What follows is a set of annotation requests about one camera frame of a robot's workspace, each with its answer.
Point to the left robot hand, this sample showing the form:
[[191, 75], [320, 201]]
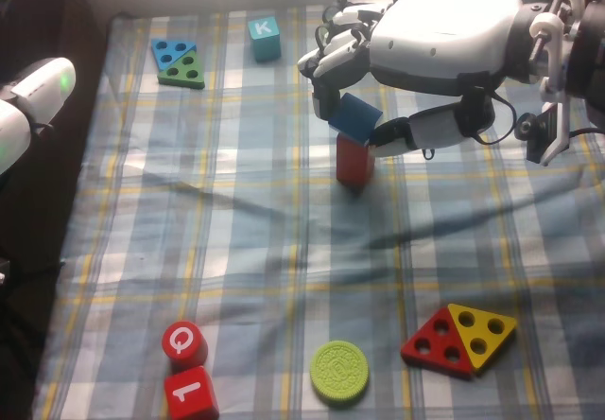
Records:
[[42, 86]]

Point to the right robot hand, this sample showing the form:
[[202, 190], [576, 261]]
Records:
[[449, 27]]

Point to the blue wooden block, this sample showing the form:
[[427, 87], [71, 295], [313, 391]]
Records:
[[354, 117]]

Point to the red rectangular block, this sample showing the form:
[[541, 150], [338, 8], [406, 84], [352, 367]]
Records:
[[354, 164]]

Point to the blue triangle block with holes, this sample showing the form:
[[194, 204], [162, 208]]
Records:
[[173, 52]]

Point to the green triangle block with holes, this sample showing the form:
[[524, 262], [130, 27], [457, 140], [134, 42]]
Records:
[[182, 67]]

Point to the yellow triangle block with holes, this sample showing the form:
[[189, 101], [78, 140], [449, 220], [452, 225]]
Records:
[[479, 331]]

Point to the red triangle block with holes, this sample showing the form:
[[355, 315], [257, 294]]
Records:
[[436, 342]]

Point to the teal letter K cube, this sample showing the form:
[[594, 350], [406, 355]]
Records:
[[264, 46]]

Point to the blue plaid cloth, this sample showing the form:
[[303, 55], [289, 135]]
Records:
[[302, 250]]

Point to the red cylinder letter Q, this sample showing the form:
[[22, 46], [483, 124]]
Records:
[[184, 346]]

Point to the red cube number 1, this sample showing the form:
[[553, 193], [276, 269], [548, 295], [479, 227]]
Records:
[[189, 396]]

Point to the light green sandwich cookie toy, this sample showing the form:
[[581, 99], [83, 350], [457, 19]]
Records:
[[338, 372]]

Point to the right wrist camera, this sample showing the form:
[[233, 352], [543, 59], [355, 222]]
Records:
[[543, 130]]

